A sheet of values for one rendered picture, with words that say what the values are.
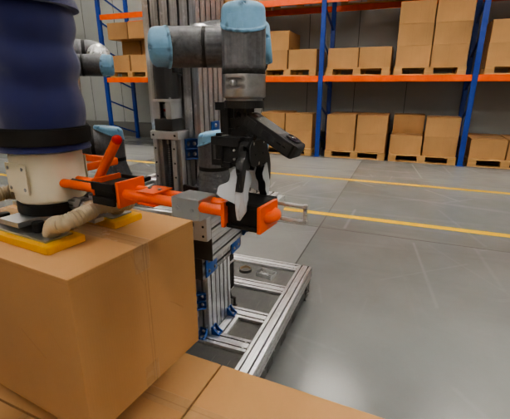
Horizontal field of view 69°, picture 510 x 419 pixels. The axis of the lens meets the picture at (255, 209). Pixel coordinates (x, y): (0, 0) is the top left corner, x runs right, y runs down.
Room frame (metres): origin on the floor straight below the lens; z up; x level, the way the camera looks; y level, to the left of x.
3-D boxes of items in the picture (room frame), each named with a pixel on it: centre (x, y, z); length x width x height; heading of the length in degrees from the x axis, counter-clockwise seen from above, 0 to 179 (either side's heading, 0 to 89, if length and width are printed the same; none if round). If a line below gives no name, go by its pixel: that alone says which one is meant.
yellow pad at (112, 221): (1.04, 0.49, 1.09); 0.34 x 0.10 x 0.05; 62
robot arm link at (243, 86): (0.69, 0.02, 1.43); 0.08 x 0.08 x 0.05
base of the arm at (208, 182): (1.42, 0.16, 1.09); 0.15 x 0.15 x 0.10
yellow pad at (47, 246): (0.87, 0.58, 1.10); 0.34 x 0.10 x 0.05; 62
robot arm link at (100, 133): (1.60, 0.63, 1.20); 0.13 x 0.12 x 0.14; 110
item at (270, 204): (0.67, 0.01, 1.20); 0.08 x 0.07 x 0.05; 62
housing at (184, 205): (0.74, 0.13, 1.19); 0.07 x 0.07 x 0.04; 62
